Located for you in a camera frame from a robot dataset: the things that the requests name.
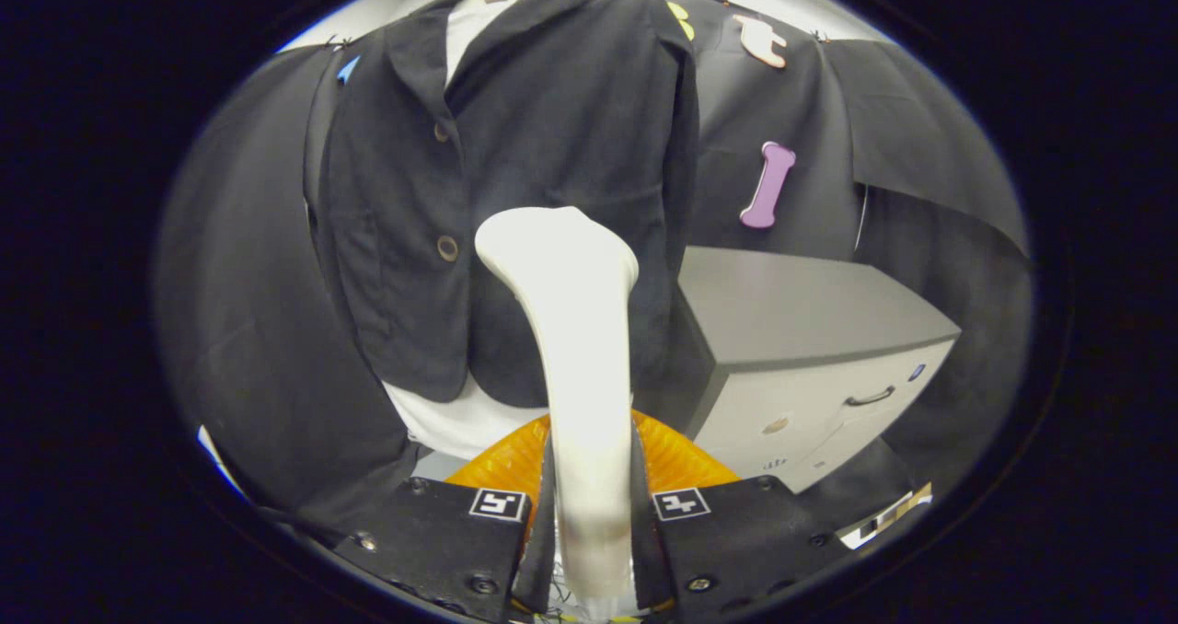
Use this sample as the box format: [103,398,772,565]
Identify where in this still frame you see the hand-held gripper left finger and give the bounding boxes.
[331,410,555,624]

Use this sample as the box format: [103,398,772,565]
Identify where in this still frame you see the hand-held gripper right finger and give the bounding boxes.
[631,410,852,624]

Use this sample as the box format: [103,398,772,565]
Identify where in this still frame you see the black suit jacket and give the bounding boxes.
[304,0,700,410]

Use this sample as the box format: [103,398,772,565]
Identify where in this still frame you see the grey and white cabinet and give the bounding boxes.
[635,245,963,494]

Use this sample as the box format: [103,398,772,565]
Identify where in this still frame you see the black backdrop cloth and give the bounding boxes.
[156,0,1030,535]

